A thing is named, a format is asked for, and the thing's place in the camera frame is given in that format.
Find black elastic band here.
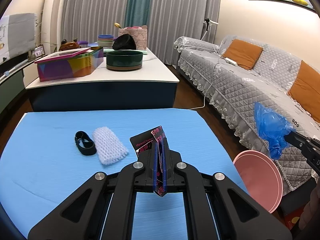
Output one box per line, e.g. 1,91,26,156
74,131,97,156

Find small photo frame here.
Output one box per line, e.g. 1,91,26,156
31,44,46,58

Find white standing air conditioner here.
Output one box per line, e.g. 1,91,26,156
41,0,62,54

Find blue plastic bag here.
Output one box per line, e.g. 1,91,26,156
254,102,296,160

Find orange cushion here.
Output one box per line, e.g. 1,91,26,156
222,39,263,70
288,61,320,122

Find pink black patterned wrapper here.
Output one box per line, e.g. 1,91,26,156
130,126,167,197

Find near orange cushion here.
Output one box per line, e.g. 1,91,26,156
288,61,320,122

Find grey quilted sofa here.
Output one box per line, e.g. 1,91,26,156
173,35,320,193

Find far orange cushion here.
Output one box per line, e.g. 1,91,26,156
222,39,263,70

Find white top coffee table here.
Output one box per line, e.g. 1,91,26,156
26,50,179,112

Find white power cable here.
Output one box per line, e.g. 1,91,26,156
187,60,226,111

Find grey curtain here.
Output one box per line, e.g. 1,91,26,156
60,0,220,64

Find pink quilted basket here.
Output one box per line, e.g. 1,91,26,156
118,25,148,50

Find grey covered television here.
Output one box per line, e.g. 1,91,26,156
0,13,36,64

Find tv cabinet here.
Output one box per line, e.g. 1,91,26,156
1,55,44,113

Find red box under sofa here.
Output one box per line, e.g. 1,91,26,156
284,209,303,230

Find white floor lamp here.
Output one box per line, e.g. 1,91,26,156
201,18,219,41

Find person's right hand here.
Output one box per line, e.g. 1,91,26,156
298,181,320,230

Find teal curtain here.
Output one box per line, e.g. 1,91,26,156
124,0,151,27

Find stacked coloured bowls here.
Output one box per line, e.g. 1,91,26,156
97,35,114,48

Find white power strip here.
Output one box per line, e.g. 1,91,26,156
225,57,238,66

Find pink plastic basin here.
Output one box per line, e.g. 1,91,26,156
233,150,283,213

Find blue foam table mat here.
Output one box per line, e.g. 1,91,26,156
1,108,244,236

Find dark green round tin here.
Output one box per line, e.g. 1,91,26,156
106,50,143,71

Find colourful storage box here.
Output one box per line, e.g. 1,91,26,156
35,47,104,82

